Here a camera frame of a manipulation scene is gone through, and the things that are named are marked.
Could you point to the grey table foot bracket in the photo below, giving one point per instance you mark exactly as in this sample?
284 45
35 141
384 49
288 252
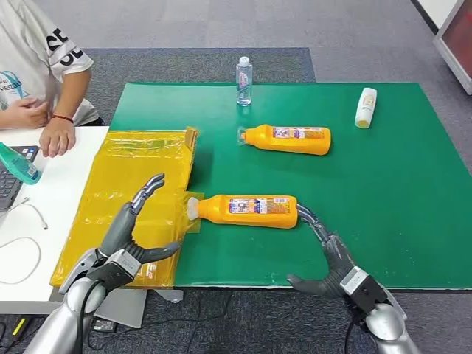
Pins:
169 294

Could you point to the grey desk base plate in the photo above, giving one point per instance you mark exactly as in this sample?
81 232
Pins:
125 308

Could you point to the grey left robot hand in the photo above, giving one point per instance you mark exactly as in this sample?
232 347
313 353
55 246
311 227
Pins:
118 229

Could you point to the person's right hand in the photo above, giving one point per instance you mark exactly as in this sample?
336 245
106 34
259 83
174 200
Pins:
29 113

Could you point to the green table mat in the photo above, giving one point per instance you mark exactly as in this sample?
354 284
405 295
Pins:
350 205

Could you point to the person's left forearm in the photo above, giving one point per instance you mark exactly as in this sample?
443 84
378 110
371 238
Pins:
72 93

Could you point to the black power adapter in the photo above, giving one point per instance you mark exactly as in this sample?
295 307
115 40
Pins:
105 325

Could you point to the yellow plastic sheet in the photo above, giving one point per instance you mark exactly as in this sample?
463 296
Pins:
118 171

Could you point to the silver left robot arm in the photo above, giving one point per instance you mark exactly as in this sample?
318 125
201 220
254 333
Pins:
59 327

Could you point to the small white bottle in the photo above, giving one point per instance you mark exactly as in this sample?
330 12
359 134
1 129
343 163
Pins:
365 107

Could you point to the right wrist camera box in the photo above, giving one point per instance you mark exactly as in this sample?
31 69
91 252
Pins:
365 290

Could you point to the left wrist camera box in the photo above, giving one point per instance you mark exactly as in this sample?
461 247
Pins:
118 271

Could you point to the cabinet with red panels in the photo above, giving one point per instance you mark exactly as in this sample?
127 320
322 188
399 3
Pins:
455 53

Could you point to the brown cardboard strip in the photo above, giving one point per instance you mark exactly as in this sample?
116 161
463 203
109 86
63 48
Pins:
190 138

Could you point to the clear water bottle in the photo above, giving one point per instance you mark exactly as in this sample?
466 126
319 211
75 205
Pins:
244 83

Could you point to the person's left hand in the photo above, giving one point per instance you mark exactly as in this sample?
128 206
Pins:
57 139

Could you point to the person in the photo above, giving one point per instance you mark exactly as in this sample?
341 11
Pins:
26 49

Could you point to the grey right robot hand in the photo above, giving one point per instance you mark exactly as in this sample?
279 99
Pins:
337 261

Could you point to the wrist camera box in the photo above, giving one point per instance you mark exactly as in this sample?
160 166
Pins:
118 271
365 290

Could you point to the teal spray bottle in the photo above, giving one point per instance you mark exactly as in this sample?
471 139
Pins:
18 166

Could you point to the black box with yellow stripe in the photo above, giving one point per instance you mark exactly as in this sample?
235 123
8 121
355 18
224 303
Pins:
18 326

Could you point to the person's hand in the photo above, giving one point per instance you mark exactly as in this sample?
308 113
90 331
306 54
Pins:
29 113
57 139

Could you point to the person's right forearm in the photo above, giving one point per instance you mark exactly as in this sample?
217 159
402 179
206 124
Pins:
5 118

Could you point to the orange bottle with clear cap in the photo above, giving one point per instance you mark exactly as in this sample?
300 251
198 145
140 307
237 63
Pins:
265 142
221 212

